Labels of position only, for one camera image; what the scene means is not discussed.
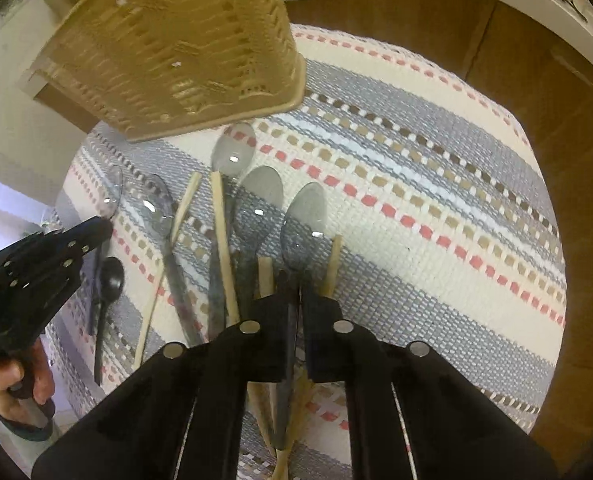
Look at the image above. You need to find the wooden chopstick short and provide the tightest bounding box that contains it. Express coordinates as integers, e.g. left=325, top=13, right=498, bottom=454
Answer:
left=248, top=256, right=289, bottom=479

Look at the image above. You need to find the small black plastic spoon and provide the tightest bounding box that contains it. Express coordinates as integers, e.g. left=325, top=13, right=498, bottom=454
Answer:
left=94, top=257, right=125, bottom=386

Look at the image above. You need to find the clear grey spoon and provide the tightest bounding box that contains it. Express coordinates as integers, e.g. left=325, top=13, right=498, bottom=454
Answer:
left=272, top=182, right=327, bottom=451
left=234, top=166, right=283, bottom=321
left=208, top=122, right=256, bottom=340
left=138, top=174, right=204, bottom=347

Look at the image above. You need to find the grey sleeve forearm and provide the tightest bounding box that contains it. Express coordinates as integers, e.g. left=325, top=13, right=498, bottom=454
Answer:
left=0, top=414, right=62, bottom=465

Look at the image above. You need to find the person's left hand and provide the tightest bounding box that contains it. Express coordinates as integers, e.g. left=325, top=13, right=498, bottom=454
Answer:
left=0, top=339, right=58, bottom=426

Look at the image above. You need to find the striped woven table mat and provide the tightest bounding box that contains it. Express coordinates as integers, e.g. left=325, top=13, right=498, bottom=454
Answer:
left=48, top=25, right=566, bottom=479

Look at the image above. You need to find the beige plastic utensil basket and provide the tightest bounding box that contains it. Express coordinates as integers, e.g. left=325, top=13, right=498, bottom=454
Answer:
left=33, top=0, right=306, bottom=142

